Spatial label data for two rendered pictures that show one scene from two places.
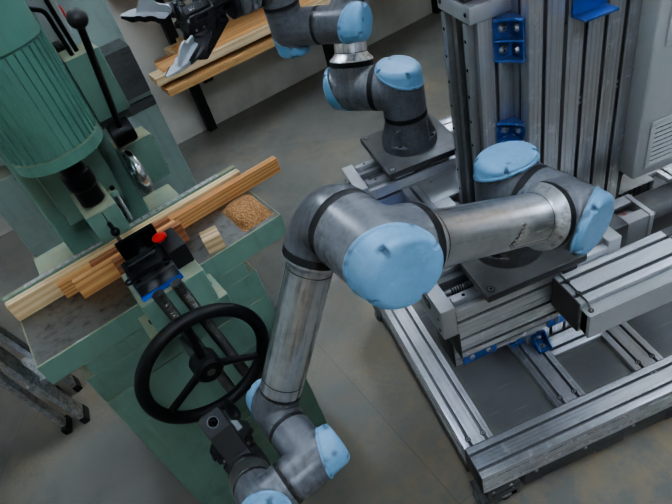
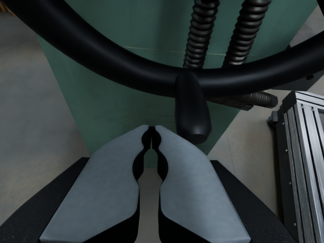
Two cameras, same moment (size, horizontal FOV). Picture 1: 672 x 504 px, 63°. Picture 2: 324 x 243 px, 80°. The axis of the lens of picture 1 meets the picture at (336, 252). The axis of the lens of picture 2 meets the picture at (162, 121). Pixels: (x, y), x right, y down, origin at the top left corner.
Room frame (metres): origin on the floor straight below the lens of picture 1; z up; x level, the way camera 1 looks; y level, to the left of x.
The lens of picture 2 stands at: (0.61, 0.31, 0.80)
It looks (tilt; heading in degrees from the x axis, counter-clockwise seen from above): 55 degrees down; 13
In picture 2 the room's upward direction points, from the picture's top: 12 degrees clockwise
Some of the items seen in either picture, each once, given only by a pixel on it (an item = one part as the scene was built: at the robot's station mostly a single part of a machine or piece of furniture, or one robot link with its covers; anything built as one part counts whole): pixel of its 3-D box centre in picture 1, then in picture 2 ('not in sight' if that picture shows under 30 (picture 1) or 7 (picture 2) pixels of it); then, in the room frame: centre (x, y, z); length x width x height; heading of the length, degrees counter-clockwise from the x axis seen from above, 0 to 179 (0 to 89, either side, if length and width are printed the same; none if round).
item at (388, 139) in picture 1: (407, 125); not in sight; (1.31, -0.29, 0.87); 0.15 x 0.15 x 0.10
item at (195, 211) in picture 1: (177, 222); not in sight; (1.11, 0.34, 0.92); 0.59 x 0.02 x 0.04; 115
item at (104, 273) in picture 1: (130, 258); not in sight; (1.03, 0.45, 0.92); 0.25 x 0.02 x 0.05; 115
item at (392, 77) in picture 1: (398, 86); not in sight; (1.31, -0.28, 0.98); 0.13 x 0.12 x 0.14; 54
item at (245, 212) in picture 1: (245, 208); not in sight; (1.10, 0.18, 0.91); 0.12 x 0.09 x 0.03; 25
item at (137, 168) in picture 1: (137, 171); not in sight; (1.23, 0.40, 1.02); 0.12 x 0.03 x 0.12; 25
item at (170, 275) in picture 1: (157, 261); not in sight; (0.90, 0.35, 0.99); 0.13 x 0.11 x 0.06; 115
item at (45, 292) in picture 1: (134, 240); not in sight; (1.09, 0.45, 0.92); 0.60 x 0.02 x 0.05; 115
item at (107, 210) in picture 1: (102, 212); not in sight; (1.08, 0.47, 1.03); 0.14 x 0.07 x 0.09; 25
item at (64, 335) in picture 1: (164, 281); not in sight; (0.97, 0.39, 0.87); 0.61 x 0.30 x 0.06; 115
